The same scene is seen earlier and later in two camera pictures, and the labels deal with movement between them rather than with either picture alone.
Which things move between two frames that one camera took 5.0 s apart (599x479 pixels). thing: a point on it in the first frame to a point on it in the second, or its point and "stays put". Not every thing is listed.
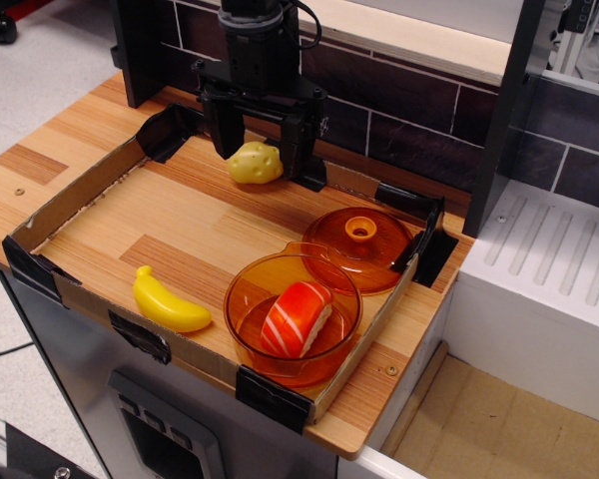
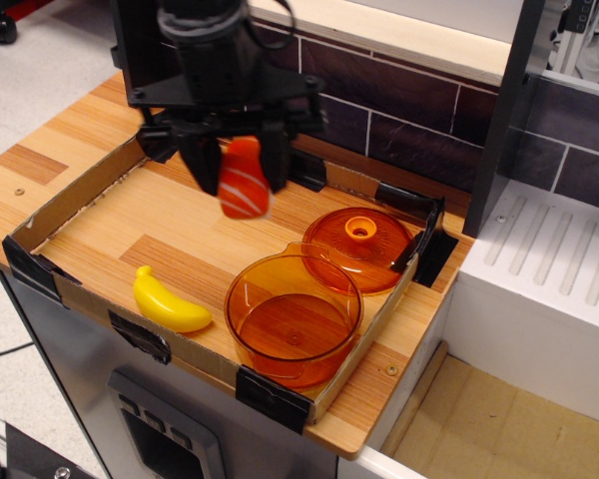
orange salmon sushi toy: [295, 317] to [244, 189]
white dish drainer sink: [537, 297] stays put
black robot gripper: [262, 72] to [224, 91]
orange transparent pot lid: [366, 242] stays put
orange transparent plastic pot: [247, 296] stays put
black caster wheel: [3, 29] stays put
